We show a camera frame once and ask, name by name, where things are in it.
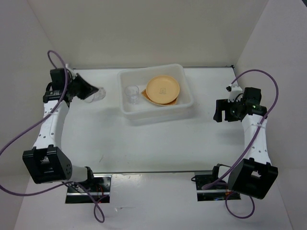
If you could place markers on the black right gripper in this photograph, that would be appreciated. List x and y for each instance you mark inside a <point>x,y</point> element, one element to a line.
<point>221,106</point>

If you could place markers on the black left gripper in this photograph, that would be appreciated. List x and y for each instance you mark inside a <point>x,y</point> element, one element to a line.
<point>88,89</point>

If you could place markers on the clear plastic cup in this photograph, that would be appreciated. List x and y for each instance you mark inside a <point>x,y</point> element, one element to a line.
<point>97,96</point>
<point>132,94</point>

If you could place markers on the triangular woven bamboo basket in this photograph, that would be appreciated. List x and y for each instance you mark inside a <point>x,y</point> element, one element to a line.
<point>144,94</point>

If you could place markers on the yellow bear plate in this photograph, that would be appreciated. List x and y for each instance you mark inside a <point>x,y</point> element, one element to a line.
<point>174,102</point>
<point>162,89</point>

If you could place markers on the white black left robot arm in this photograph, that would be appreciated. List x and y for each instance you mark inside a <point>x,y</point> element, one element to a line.
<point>46,161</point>

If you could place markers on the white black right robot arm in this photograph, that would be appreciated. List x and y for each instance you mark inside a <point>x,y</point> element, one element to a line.
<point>254,174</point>

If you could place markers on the translucent white plastic bin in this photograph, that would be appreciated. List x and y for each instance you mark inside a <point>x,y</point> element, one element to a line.
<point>144,110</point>

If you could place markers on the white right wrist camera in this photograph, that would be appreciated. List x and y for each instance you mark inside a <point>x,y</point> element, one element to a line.
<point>234,91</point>

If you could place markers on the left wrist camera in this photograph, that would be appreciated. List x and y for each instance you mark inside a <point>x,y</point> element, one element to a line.
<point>52,95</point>

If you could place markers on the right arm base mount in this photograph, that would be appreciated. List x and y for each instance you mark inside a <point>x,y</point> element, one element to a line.
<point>217,192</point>

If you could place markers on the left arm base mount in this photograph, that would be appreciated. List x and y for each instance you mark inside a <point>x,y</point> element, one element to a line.
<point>99,188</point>

